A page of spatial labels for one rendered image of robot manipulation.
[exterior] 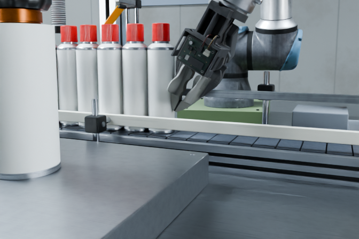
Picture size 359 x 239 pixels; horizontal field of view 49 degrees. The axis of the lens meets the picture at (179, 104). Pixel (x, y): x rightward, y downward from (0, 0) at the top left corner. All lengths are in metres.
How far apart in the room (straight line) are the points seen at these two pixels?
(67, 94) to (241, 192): 0.42
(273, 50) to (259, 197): 0.61
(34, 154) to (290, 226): 0.32
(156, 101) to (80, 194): 0.32
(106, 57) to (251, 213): 0.40
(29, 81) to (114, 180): 0.16
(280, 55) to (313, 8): 2.03
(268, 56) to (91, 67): 0.53
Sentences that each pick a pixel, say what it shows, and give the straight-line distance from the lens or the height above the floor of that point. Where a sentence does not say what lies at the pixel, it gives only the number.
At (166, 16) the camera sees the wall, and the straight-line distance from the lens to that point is 3.28.
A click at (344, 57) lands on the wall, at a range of 3.14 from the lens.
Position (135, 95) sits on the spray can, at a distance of 0.74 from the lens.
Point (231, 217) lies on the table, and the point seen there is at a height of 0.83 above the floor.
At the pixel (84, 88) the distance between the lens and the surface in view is 0.79.
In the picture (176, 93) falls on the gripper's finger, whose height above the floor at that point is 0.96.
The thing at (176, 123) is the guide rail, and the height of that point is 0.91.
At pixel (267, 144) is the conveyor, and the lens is 0.67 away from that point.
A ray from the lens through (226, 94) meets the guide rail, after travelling 0.73.
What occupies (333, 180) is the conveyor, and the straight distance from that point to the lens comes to 0.64.
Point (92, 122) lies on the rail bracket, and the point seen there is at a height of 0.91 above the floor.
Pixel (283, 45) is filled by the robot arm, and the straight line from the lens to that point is 1.11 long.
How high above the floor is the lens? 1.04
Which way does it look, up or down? 8 degrees down
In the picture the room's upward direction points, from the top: straight up
